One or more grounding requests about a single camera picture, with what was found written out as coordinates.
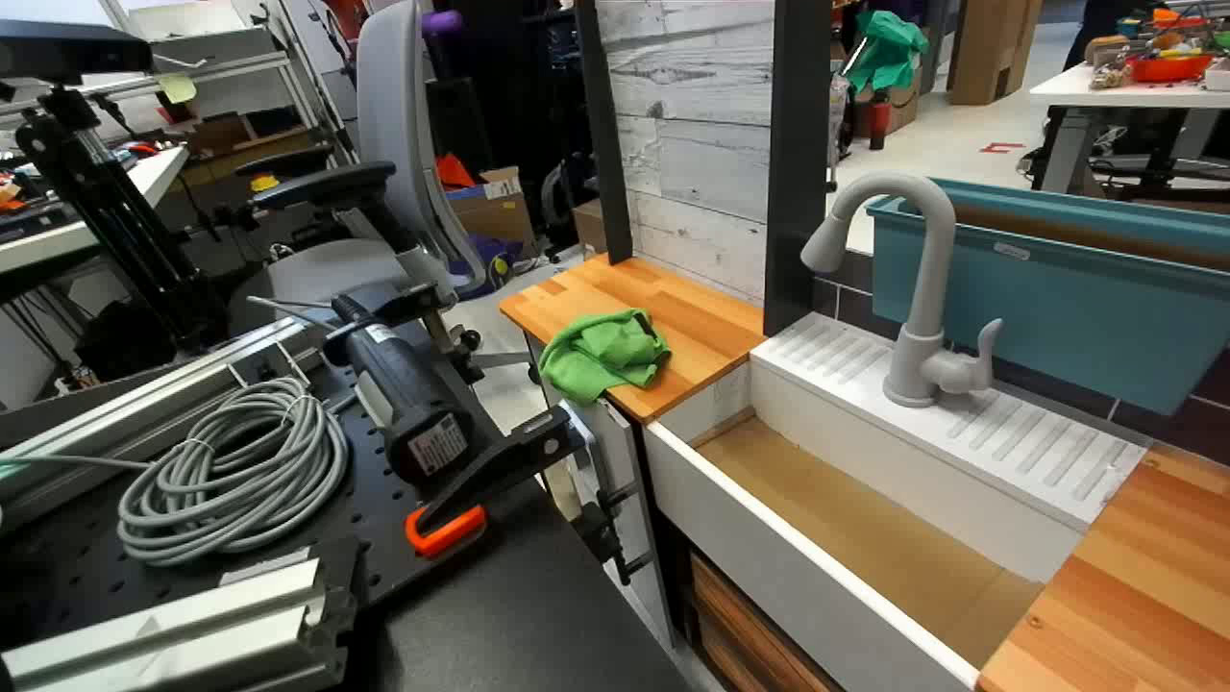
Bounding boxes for white table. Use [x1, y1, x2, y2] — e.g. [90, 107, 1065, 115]
[1029, 56, 1230, 194]

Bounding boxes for black flat device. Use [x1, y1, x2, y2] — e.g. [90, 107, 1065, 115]
[0, 16, 158, 88]

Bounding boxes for black labelled clamp body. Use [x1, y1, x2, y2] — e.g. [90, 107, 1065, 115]
[328, 282, 484, 494]

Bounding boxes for small cardboard box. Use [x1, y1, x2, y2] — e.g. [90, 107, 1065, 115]
[445, 166, 538, 252]

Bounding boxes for grey office chair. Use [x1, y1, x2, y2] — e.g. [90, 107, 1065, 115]
[227, 0, 496, 337]

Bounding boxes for long aluminium extrusion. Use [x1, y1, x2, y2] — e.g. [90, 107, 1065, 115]
[0, 311, 324, 515]

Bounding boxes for grey coiled cable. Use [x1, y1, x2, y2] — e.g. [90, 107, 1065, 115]
[114, 372, 353, 570]

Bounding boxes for short aluminium extrusion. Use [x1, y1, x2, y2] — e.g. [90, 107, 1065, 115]
[0, 551, 340, 692]

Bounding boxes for red container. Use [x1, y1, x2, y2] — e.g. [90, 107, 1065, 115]
[1125, 51, 1216, 88]

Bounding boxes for green towel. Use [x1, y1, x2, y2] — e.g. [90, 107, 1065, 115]
[534, 308, 673, 407]

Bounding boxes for white desk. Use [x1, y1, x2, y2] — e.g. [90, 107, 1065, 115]
[0, 138, 192, 282]

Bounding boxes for grey faucet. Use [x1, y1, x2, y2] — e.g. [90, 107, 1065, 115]
[798, 170, 1009, 412]

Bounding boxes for white sink basin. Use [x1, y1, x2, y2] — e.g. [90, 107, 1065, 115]
[643, 308, 1151, 692]

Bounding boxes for tall cardboard box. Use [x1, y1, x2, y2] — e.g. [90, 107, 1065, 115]
[944, 0, 1048, 107]

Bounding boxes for grey cabinet body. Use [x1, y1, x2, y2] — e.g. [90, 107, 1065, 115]
[543, 387, 666, 606]

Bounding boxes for wooden drawer front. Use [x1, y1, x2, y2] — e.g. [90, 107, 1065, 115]
[683, 551, 842, 692]

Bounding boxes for black clamp orange handle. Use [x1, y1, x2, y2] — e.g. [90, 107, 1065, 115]
[400, 405, 593, 562]

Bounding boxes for wooden countertop with cutout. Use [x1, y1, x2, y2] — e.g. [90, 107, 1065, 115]
[975, 437, 1230, 692]

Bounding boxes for black tripod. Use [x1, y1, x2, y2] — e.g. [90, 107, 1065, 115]
[10, 80, 235, 358]

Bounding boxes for black frame post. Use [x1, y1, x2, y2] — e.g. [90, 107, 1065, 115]
[573, 0, 634, 266]
[763, 0, 837, 337]

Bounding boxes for grey wood backdrop panel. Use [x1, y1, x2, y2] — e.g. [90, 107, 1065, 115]
[596, 0, 782, 308]

